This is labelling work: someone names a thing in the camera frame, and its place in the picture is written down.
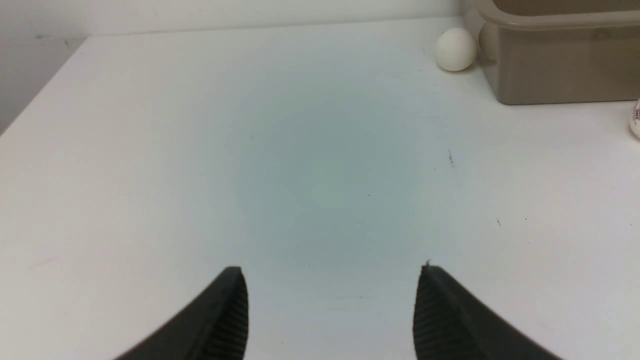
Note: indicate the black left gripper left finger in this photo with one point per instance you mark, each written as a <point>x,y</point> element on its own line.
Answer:
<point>214,326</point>

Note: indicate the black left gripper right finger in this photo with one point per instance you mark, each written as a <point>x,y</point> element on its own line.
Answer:
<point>450,323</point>

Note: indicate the plain white ping-pong ball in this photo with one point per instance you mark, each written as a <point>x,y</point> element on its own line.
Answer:
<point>455,50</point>

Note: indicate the white ball red logo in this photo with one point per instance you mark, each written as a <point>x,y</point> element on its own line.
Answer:
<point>634,123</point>

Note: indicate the tan plastic bin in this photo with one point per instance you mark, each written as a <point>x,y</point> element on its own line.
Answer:
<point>557,51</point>

